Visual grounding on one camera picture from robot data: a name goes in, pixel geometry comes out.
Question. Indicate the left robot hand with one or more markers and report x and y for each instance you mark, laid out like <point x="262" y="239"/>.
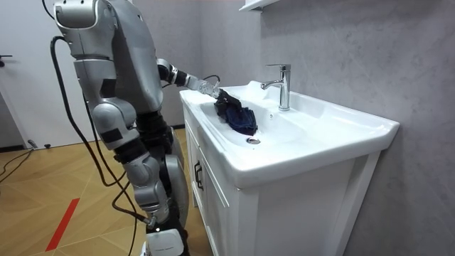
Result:
<point x="227" y="99"/>

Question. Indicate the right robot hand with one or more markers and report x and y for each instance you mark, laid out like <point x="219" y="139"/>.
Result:
<point x="166" y="243"/>

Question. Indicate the dark blue cloth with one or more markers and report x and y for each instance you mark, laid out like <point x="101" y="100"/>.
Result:
<point x="241" y="119"/>

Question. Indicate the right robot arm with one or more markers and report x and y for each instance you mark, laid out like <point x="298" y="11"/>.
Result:
<point x="106" y="117"/>

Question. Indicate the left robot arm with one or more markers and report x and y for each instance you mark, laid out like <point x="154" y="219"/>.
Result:
<point x="192" y="81"/>

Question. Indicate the chrome sink drain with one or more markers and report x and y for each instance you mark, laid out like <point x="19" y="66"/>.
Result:
<point x="253" y="141"/>

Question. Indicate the robot legs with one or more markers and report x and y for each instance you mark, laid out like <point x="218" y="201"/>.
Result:
<point x="177" y="188"/>

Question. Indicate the chrome faucet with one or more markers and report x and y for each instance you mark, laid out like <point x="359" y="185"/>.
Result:
<point x="284" y="89"/>

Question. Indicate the robot body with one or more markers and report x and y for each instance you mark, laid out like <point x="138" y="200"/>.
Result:
<point x="140" y="64"/>

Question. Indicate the red floor tape strip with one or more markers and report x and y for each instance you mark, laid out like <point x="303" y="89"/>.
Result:
<point x="63" y="224"/>

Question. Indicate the white sink vanity cabinet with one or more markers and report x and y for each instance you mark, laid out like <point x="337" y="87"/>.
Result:
<point x="284" y="199"/>

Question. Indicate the white wall shelf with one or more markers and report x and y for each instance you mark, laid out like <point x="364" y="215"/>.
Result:
<point x="254" y="4"/>

